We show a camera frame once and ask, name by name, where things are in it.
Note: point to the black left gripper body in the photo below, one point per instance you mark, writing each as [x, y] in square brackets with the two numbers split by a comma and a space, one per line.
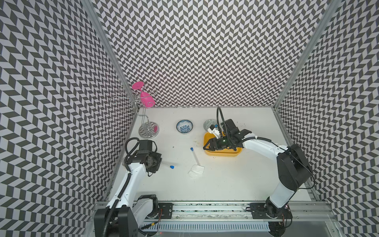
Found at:
[156, 159]

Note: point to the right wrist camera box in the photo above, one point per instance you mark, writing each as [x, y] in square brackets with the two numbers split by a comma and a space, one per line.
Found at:
[215, 130]

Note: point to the green patterned ceramic bowl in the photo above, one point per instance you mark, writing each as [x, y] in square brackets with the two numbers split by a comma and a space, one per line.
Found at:
[210, 124]

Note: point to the blue floral ceramic bowl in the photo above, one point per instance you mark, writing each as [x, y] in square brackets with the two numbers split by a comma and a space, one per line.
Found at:
[184, 126]

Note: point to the yellow plastic tub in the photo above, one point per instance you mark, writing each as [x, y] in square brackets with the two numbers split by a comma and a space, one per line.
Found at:
[220, 153]

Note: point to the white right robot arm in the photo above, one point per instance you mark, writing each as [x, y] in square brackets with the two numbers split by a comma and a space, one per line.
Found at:
[292, 165]

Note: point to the chrome wire cup stand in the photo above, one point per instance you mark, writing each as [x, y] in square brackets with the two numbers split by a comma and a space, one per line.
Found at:
[148, 129]

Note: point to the pink plastic cup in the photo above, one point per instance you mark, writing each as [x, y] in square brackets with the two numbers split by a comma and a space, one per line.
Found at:
[138, 86]
[147, 100]

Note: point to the clear test tube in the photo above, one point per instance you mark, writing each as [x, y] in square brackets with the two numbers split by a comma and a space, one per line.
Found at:
[195, 157]
[167, 165]

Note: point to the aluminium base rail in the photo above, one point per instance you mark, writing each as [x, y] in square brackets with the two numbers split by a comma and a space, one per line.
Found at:
[305, 211]

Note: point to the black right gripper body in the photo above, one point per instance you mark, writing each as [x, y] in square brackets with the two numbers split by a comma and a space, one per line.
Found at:
[223, 141]

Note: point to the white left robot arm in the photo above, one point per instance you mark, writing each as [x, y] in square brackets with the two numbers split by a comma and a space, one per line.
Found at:
[121, 214]

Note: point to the white wiping cloth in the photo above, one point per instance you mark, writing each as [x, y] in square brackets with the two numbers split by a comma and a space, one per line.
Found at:
[196, 171]

